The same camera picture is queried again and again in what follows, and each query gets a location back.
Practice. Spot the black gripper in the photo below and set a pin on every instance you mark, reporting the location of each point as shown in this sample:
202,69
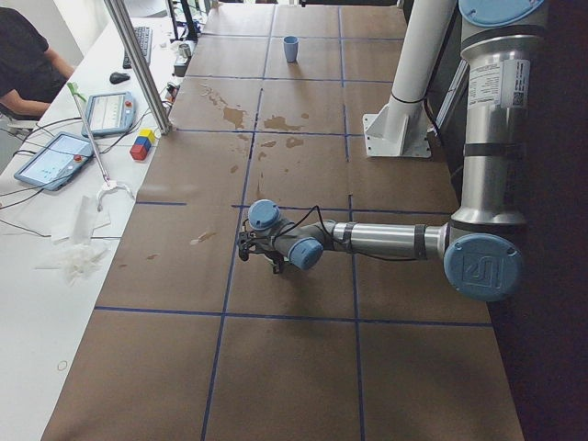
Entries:
276,263

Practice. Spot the blue-grey plastic cup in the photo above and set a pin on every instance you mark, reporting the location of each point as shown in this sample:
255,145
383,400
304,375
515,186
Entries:
291,48

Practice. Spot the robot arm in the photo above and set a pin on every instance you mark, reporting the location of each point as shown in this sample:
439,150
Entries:
477,50

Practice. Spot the brown paper table cover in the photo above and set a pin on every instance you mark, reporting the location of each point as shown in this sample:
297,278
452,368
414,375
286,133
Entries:
189,342

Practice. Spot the white paper sheet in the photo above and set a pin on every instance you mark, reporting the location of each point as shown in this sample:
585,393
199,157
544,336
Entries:
80,227

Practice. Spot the red wooden block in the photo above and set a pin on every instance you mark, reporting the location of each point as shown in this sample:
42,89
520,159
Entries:
140,148

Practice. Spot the yellow wooden block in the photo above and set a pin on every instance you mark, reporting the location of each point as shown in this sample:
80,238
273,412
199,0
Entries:
147,134

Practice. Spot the reacher grabber stick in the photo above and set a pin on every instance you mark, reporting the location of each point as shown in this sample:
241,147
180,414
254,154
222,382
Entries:
110,185

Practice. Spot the crumpled white tissue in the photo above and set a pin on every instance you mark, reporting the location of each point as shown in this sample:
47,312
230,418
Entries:
73,261

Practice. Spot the far blue teach pendant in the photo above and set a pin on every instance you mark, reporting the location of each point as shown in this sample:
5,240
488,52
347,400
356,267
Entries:
110,114

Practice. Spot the blue teach pendant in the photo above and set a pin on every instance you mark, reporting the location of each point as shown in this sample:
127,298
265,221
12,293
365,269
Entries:
110,114
55,164

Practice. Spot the silver metal cylinder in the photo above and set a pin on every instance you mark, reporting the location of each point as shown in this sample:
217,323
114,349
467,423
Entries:
184,50

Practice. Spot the near blue teach pendant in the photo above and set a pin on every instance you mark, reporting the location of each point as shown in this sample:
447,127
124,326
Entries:
55,164

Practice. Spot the black computer mouse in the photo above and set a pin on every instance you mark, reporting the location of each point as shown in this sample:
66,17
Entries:
118,78

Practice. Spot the black keyboard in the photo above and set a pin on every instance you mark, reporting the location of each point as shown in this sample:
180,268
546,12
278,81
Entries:
144,37

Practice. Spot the seated person in black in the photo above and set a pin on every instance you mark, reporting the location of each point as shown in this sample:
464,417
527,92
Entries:
32,72

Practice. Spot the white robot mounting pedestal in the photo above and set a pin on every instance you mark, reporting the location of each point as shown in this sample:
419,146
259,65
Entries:
400,127

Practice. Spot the aluminium frame post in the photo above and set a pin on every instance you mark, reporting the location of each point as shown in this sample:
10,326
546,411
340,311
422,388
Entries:
122,22

